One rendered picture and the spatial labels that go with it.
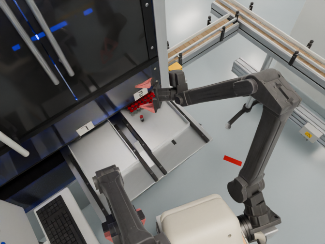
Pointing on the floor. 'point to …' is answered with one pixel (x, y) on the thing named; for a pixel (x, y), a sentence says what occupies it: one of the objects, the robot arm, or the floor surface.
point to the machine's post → (161, 40)
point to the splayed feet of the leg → (240, 114)
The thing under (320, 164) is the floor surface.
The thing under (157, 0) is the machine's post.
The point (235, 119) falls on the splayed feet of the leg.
